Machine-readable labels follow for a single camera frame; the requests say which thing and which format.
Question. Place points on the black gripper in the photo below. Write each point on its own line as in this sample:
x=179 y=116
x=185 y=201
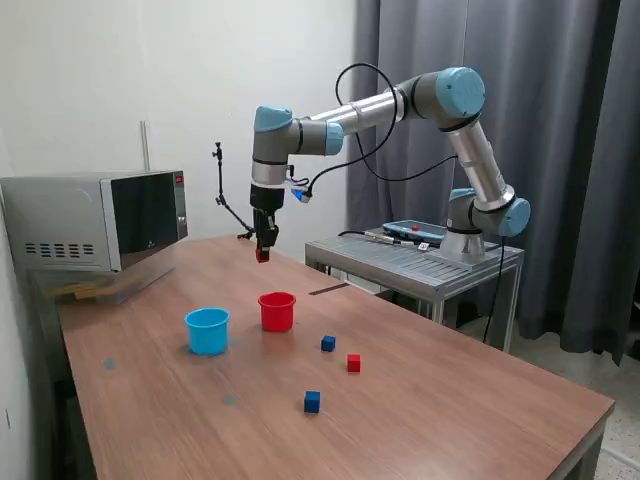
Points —
x=266 y=197

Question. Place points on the red cube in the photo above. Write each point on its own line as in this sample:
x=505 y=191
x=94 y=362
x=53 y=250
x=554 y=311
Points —
x=262 y=256
x=354 y=363

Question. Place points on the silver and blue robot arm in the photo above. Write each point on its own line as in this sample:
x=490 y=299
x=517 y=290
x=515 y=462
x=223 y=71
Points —
x=370 y=107

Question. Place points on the red plastic cup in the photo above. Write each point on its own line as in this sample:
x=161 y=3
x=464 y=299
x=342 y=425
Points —
x=276 y=315

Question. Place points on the black tape strip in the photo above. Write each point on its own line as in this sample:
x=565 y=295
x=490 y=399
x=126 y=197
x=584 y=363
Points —
x=327 y=289

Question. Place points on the blue plastic cup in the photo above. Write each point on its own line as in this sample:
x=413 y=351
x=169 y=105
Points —
x=207 y=332

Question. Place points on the blue cube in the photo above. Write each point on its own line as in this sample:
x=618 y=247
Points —
x=312 y=402
x=328 y=344

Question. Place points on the robot teach pendant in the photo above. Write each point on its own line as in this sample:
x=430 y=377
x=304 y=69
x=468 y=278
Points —
x=410 y=230

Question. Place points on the clear plastic box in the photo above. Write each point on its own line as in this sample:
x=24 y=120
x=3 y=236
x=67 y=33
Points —
x=125 y=287

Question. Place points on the small table sticker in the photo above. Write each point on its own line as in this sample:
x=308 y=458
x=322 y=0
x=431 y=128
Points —
x=228 y=399
x=109 y=364

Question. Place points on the wooden block stack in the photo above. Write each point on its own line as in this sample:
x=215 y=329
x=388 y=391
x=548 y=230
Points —
x=85 y=292

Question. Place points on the silver microwave oven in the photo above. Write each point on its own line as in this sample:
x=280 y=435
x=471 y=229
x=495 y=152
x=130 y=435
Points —
x=60 y=215

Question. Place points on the grey curtain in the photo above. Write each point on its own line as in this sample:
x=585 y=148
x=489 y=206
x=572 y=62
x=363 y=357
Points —
x=565 y=200

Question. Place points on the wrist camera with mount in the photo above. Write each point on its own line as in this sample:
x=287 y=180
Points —
x=301 y=195

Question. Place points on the white wall pipe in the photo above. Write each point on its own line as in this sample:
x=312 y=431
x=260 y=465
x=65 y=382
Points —
x=145 y=145

